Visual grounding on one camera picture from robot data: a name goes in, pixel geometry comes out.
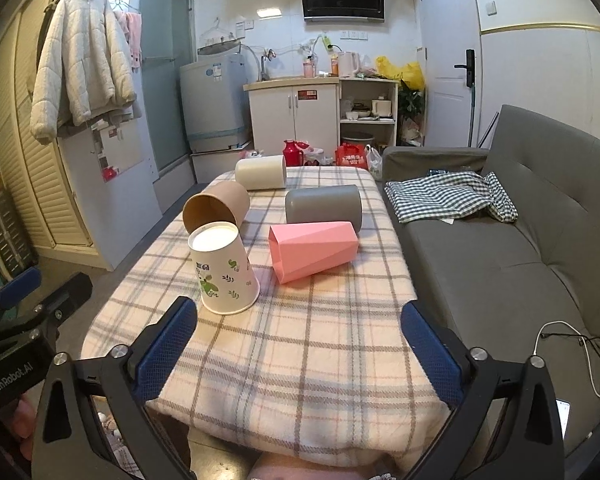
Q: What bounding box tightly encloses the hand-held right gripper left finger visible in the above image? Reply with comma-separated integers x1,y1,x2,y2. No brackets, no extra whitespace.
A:
30,296,198,480

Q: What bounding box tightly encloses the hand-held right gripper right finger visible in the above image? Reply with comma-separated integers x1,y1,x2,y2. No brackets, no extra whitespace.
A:
400,301,567,480

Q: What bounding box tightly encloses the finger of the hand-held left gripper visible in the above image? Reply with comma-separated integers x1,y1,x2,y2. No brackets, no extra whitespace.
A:
0,273,94,347
0,266,43,324

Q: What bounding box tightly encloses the white leaf-print paper cup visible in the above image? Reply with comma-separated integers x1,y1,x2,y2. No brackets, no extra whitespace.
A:
187,221,260,316

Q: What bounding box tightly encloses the pink faceted cup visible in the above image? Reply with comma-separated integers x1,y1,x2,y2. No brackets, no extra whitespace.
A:
268,221,359,285

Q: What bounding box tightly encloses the brown paper cup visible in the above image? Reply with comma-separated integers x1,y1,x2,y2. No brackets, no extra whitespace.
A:
182,181,251,236

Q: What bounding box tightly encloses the grey cup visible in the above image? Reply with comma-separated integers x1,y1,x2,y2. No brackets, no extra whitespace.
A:
285,185,363,235

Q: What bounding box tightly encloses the cream cup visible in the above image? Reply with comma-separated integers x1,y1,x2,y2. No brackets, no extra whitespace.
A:
234,155,287,191

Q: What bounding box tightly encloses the person's left hand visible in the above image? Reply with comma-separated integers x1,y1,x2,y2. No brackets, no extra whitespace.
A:
5,392,37,443

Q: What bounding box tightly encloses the dark suitcase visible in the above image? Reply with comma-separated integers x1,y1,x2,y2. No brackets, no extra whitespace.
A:
0,187,38,281

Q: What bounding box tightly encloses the louvered wardrobe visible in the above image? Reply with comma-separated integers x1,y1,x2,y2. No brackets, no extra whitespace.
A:
0,0,111,266

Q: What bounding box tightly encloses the grey sofa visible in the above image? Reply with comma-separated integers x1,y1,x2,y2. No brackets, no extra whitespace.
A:
381,105,600,461

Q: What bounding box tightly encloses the plaid tablecloth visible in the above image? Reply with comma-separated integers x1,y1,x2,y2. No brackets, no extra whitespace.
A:
80,166,453,453

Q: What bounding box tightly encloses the smartphone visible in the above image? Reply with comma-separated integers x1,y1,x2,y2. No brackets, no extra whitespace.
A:
555,399,572,441

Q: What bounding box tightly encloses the green checked cloth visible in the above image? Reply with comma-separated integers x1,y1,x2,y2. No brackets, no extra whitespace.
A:
384,171,519,225

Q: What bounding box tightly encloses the white plastic bag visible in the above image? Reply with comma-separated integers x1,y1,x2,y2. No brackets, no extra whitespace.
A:
365,145,383,181

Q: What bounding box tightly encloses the red shopping bag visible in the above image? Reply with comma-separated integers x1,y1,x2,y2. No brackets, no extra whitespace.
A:
335,143,370,171

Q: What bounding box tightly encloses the white padded jacket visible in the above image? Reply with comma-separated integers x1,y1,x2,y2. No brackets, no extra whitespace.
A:
30,0,137,142

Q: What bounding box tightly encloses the washing machine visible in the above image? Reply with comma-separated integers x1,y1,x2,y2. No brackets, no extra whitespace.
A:
180,52,253,153

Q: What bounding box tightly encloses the open shelf unit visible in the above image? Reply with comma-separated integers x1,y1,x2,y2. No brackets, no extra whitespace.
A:
338,77,400,148

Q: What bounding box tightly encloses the frosted glass door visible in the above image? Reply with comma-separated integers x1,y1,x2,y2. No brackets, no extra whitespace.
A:
140,0,196,181

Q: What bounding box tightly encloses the green potted plant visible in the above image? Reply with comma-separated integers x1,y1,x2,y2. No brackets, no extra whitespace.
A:
399,80,426,121

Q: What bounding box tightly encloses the white sink cabinet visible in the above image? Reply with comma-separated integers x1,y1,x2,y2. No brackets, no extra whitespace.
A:
244,77,342,156

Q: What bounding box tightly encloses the pink garment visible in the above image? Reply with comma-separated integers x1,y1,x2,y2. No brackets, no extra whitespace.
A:
112,10,143,71

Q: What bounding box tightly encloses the yellow plastic bag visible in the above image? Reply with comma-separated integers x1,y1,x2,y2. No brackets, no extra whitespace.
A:
376,56,425,91

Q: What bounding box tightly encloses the white electric kettle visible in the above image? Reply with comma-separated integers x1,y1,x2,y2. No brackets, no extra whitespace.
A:
338,51,360,79

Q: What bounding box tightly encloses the white door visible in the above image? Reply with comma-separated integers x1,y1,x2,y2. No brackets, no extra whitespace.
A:
415,0,481,148

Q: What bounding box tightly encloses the white charging cable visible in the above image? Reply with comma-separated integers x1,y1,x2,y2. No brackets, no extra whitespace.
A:
534,321,600,401

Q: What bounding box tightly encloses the black door handle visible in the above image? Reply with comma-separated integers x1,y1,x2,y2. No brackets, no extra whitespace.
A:
454,49,477,92

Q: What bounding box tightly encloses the wire clothes hanger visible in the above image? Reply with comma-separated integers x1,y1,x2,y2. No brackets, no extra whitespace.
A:
202,17,236,46

